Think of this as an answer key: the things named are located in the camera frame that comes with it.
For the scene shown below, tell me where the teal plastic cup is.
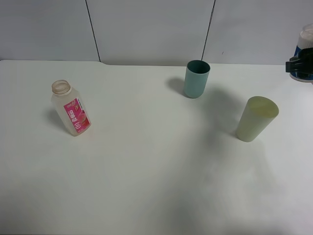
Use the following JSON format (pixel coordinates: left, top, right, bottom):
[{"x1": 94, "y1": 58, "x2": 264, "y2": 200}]
[{"x1": 183, "y1": 60, "x2": 211, "y2": 98}]

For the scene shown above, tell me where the blue sleeve glass cup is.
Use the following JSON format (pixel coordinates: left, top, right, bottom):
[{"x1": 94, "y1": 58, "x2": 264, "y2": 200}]
[{"x1": 290, "y1": 24, "x2": 313, "y2": 83}]

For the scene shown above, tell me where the pink label drink bottle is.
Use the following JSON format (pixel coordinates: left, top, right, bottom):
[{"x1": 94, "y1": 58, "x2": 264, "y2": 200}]
[{"x1": 51, "y1": 80, "x2": 91, "y2": 136}]

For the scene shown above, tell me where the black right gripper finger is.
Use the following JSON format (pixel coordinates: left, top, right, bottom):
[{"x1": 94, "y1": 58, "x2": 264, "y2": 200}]
[{"x1": 286, "y1": 48, "x2": 313, "y2": 75}]

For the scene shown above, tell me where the pale green plastic cup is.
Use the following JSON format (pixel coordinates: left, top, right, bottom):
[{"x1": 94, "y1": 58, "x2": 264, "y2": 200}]
[{"x1": 236, "y1": 96, "x2": 279, "y2": 142}]

